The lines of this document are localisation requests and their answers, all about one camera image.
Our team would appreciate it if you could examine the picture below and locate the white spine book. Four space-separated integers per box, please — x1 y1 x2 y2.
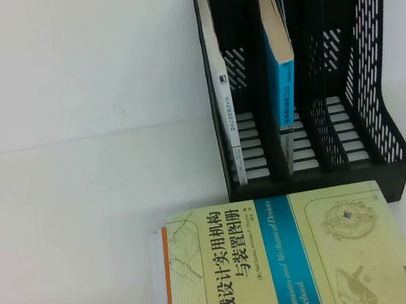
196 0 249 189

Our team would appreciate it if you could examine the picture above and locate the yellow-green mechanical design book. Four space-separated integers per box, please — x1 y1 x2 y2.
150 174 406 304

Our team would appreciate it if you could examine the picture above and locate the blue spine book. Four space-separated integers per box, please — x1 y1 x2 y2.
256 0 312 178

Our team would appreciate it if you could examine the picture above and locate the black plastic book stand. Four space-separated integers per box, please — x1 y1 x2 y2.
192 0 406 228

